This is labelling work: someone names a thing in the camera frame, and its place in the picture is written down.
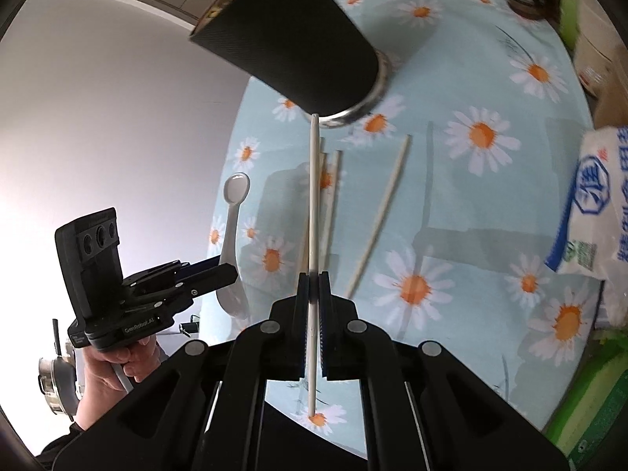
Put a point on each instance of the person's left forearm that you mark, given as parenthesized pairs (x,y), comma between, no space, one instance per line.
(64,451)

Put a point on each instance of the white blue salt bag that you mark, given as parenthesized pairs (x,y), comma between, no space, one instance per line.
(588,206)

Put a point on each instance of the cream spoon bear print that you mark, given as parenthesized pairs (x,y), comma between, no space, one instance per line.
(213,12)

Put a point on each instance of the set of wooden chopsticks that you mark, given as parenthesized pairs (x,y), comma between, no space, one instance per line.
(385,196)

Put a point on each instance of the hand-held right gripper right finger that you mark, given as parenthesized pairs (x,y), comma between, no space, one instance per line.
(325,324)

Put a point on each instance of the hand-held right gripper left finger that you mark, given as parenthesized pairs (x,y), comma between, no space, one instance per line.
(303,324)

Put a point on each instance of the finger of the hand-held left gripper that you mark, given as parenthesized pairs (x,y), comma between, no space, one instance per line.
(216,279)
(203,266)

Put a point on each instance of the white ceramic spoon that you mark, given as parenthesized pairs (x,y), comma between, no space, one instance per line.
(234,189)

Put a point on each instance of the green sugar bag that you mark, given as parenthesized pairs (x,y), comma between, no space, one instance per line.
(598,402)

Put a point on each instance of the blue daisy tablecloth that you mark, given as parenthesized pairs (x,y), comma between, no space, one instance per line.
(466,206)

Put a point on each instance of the single beige chopstick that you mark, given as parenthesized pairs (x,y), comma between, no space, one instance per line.
(313,181)

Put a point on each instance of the black utensil holder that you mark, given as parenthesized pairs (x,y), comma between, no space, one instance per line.
(294,44)

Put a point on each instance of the person's left hand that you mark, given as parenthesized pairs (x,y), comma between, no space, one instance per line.
(103,378)

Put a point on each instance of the steel cooking pot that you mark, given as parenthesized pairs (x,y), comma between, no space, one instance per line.
(59,378)

